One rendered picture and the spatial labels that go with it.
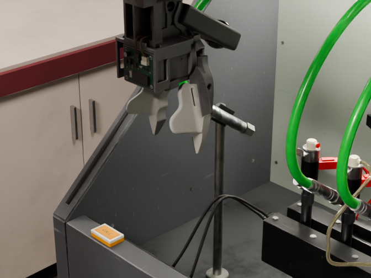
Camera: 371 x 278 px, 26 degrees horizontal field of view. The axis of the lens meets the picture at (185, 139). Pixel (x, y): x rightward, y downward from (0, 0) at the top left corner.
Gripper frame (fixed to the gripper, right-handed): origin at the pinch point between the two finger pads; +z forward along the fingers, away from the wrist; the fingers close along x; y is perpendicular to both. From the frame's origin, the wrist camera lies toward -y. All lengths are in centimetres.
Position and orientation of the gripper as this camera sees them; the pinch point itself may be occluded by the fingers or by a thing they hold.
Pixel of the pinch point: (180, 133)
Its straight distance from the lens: 103.1
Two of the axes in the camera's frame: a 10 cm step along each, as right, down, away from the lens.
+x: 6.9, 3.0, -6.6
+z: 0.0, 9.0, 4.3
